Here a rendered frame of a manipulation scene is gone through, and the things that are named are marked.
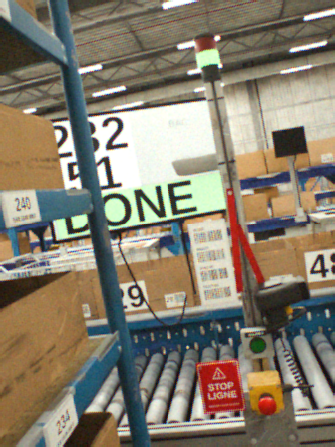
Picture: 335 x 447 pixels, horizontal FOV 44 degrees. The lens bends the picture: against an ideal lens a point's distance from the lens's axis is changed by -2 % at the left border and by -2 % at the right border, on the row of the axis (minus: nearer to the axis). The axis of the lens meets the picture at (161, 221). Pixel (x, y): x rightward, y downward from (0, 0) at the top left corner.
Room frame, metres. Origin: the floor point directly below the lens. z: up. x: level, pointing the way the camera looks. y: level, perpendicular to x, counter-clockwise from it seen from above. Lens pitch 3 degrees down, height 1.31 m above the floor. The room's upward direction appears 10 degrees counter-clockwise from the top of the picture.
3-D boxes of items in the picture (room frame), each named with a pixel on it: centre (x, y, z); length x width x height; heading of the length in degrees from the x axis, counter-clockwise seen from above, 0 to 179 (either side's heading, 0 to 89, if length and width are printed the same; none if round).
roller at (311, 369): (1.22, -0.36, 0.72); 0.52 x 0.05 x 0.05; 170
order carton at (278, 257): (1.69, -0.29, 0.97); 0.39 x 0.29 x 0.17; 80
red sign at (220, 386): (0.96, -0.10, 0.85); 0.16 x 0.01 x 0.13; 80
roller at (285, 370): (1.23, -0.30, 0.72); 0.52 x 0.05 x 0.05; 170
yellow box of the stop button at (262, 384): (0.91, -0.20, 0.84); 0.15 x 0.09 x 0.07; 80
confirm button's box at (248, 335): (0.94, -0.17, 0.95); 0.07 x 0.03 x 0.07; 80
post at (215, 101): (0.97, -0.17, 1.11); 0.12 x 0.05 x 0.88; 80
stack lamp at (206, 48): (0.98, -0.17, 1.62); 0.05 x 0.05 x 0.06
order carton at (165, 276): (1.76, 0.10, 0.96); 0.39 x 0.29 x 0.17; 80
